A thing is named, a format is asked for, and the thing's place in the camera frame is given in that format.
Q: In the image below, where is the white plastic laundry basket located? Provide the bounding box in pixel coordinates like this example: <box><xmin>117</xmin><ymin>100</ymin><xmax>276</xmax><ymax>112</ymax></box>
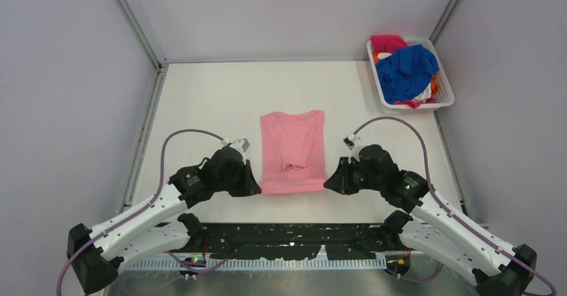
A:
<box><xmin>366</xmin><ymin>37</ymin><xmax>455</xmax><ymax>114</ymax></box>

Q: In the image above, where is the magenta t shirt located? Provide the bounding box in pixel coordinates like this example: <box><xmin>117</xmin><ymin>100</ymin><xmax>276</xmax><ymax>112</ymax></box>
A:
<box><xmin>370</xmin><ymin>35</ymin><xmax>408</xmax><ymax>53</ymax></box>

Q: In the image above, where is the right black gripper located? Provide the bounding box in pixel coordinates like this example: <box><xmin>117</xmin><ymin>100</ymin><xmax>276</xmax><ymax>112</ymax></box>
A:
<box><xmin>326</xmin><ymin>156</ymin><xmax>384</xmax><ymax>195</ymax></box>

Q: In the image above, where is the white slotted cable duct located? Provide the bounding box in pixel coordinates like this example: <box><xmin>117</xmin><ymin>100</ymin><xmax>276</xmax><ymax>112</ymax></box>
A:
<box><xmin>126</xmin><ymin>255</ymin><xmax>387</xmax><ymax>271</ymax></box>

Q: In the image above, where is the blue t shirt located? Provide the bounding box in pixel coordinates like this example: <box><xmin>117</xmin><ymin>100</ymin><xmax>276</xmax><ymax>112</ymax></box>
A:
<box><xmin>374</xmin><ymin>44</ymin><xmax>439</xmax><ymax>105</ymax></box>

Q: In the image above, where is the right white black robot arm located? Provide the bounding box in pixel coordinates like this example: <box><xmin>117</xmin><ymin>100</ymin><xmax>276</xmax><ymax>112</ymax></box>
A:
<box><xmin>324</xmin><ymin>144</ymin><xmax>537</xmax><ymax>295</ymax></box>

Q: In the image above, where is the pink t shirt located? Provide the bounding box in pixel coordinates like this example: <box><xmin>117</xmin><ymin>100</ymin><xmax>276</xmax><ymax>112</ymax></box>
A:
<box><xmin>260</xmin><ymin>110</ymin><xmax>327</xmax><ymax>195</ymax></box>

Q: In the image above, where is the aluminium frame rail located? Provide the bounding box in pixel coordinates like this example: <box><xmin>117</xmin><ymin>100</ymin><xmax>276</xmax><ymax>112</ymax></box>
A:
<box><xmin>94</xmin><ymin>224</ymin><xmax>497</xmax><ymax>257</ymax></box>

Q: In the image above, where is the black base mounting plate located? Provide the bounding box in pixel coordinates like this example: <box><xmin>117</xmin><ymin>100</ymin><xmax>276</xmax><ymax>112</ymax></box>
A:
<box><xmin>178</xmin><ymin>223</ymin><xmax>406</xmax><ymax>261</ymax></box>

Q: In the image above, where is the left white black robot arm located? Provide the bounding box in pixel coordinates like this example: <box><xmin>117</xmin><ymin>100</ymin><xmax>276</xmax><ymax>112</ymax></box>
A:
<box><xmin>64</xmin><ymin>139</ymin><xmax>261</xmax><ymax>295</ymax></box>

